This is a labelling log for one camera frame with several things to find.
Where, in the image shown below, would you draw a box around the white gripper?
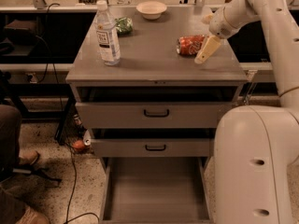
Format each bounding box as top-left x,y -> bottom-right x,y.
194,8 -> 237,64

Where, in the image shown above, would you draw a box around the red coke can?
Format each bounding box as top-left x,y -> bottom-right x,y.
177,35 -> 206,55

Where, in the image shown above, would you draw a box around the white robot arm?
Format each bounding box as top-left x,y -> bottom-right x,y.
195,0 -> 299,224

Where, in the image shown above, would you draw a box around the grey drawer cabinet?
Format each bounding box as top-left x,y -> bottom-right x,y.
65,5 -> 249,159

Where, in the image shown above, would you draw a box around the grey top drawer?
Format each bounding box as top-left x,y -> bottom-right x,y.
77,86 -> 236,129

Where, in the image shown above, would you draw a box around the grey drawer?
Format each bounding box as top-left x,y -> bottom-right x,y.
99,157 -> 214,224
92,128 -> 216,158
77,86 -> 236,129

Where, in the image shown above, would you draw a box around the grey middle drawer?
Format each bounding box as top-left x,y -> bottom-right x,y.
92,128 -> 216,158

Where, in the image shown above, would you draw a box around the grey bottom drawer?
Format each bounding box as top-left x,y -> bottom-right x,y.
99,157 -> 214,224

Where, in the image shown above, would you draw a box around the white bowl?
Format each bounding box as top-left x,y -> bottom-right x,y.
136,1 -> 167,20

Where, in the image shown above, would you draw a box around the green chip bag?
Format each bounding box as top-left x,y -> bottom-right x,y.
116,17 -> 133,35

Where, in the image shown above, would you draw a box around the clear tea bottle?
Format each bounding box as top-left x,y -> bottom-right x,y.
94,0 -> 121,65

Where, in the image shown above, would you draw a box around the orange ball on floor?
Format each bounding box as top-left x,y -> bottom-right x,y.
72,140 -> 85,152

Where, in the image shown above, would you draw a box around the tan shoe upper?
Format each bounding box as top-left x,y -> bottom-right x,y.
19,150 -> 40,166

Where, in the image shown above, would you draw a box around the tan shoe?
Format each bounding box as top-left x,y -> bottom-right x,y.
16,205 -> 50,224
19,150 -> 40,166

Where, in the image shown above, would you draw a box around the black chair base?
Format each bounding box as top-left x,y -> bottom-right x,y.
12,168 -> 62,183

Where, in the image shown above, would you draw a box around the tan shoe lower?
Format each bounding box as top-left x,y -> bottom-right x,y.
16,205 -> 50,224

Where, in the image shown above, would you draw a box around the person leg brown trousers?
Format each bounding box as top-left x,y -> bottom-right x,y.
0,105 -> 25,224

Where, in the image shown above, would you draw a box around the black top drawer handle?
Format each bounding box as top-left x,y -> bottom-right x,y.
143,109 -> 170,118

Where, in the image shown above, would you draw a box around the black drawer handle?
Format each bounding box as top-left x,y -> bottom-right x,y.
145,145 -> 166,152
143,109 -> 170,118

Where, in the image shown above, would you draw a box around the black middle drawer handle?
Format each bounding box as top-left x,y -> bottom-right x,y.
145,145 -> 166,152

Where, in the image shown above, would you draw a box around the black floor cable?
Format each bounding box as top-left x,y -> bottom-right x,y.
34,3 -> 101,224

